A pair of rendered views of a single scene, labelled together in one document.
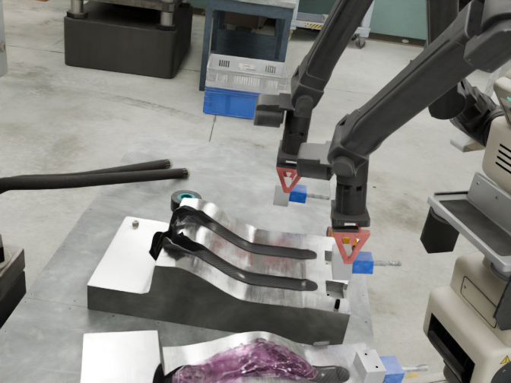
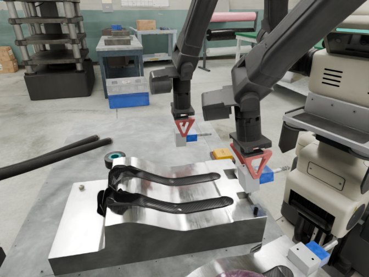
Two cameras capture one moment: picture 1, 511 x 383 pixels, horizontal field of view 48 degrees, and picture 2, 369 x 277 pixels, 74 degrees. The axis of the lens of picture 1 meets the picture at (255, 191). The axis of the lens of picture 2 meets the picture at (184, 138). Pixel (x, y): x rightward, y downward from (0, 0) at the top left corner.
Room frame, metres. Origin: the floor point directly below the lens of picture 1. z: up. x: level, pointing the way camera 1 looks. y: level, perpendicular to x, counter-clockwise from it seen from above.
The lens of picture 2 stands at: (0.46, 0.07, 1.33)
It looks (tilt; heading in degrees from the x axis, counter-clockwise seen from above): 28 degrees down; 348
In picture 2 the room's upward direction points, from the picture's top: straight up
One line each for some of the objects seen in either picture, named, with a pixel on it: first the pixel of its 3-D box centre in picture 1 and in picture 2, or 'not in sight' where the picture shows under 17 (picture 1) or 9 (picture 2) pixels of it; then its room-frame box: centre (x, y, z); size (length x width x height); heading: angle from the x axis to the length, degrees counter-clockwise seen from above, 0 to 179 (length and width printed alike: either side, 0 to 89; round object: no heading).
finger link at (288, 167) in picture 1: (290, 172); (183, 122); (1.19, -0.07, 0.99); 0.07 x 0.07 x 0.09; 89
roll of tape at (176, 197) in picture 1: (185, 203); (115, 160); (1.28, 0.17, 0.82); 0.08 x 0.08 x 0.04
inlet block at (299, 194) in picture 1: (302, 194); (193, 135); (1.20, -0.11, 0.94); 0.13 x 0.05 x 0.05; 89
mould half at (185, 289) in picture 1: (226, 263); (158, 199); (0.98, 0.04, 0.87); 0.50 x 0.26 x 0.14; 89
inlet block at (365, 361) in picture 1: (392, 370); (317, 253); (0.75, -0.28, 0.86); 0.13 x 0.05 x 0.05; 106
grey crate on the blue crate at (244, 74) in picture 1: (246, 74); (127, 85); (4.24, 0.20, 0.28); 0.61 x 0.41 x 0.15; 93
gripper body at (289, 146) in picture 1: (294, 142); (182, 101); (1.21, -0.07, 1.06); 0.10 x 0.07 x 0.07; 179
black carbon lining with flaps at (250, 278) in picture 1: (235, 247); (164, 187); (0.97, 0.02, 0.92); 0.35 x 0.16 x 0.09; 89
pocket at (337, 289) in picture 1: (334, 296); (246, 203); (0.91, -0.19, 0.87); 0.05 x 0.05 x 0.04; 89
